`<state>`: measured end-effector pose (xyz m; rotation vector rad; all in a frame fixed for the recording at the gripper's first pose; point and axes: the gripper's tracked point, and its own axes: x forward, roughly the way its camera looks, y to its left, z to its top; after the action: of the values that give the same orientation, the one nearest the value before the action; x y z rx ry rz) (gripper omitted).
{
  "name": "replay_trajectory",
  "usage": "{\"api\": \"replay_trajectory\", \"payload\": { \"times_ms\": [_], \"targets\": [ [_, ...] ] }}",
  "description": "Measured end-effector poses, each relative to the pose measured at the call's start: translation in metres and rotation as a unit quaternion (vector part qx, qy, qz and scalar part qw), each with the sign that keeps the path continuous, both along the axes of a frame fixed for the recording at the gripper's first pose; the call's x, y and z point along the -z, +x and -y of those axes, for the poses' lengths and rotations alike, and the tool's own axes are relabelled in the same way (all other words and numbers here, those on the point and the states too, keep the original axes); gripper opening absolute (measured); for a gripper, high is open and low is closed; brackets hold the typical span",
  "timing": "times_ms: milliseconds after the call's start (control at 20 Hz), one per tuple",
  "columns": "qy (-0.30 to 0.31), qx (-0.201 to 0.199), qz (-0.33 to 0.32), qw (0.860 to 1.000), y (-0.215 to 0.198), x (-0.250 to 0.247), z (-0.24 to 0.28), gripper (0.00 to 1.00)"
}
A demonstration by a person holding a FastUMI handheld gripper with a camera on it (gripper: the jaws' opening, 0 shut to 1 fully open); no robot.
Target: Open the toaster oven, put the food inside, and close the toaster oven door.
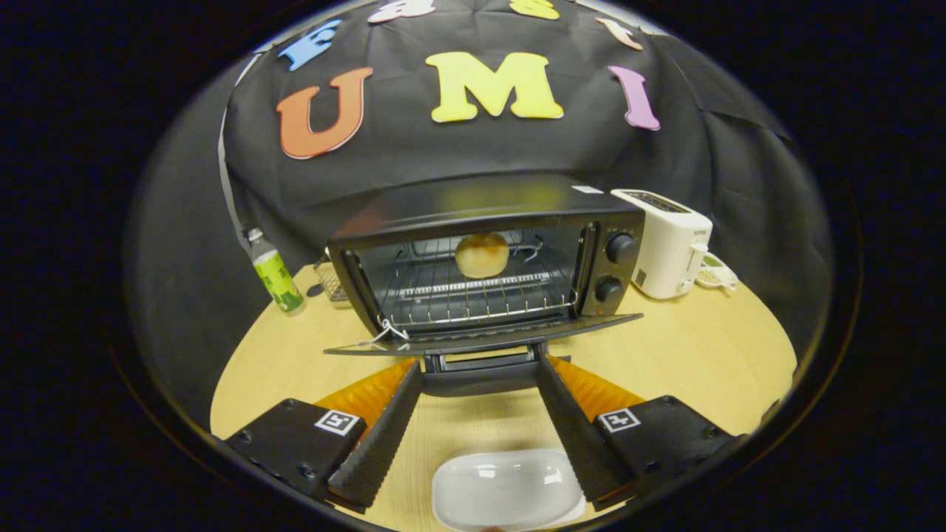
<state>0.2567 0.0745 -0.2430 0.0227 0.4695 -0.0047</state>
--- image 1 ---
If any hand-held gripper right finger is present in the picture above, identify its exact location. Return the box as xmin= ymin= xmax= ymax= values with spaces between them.
xmin=536 ymin=355 xmax=740 ymax=507

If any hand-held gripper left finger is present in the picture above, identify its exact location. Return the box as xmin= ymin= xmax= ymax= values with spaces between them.
xmin=222 ymin=358 xmax=424 ymax=513

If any round golden bread bun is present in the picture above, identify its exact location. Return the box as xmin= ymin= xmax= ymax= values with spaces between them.
xmin=455 ymin=233 xmax=511 ymax=279

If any black toaster oven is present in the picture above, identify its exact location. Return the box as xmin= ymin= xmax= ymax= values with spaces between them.
xmin=324 ymin=174 xmax=646 ymax=398

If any white slot toaster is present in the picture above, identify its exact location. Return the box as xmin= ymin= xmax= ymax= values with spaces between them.
xmin=610 ymin=188 xmax=714 ymax=300

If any white square plate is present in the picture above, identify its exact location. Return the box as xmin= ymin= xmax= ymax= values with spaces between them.
xmin=431 ymin=449 xmax=587 ymax=532

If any green label drink bottle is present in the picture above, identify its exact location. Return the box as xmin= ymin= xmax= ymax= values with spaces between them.
xmin=245 ymin=228 xmax=305 ymax=314

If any white divided snack tray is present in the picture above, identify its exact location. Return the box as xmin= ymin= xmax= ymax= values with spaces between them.
xmin=695 ymin=251 xmax=740 ymax=290

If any black backdrop cloth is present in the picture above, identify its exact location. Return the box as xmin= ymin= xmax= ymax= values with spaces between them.
xmin=126 ymin=0 xmax=836 ymax=429

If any small wire basket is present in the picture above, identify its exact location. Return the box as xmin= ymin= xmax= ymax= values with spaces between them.
xmin=314 ymin=255 xmax=350 ymax=305

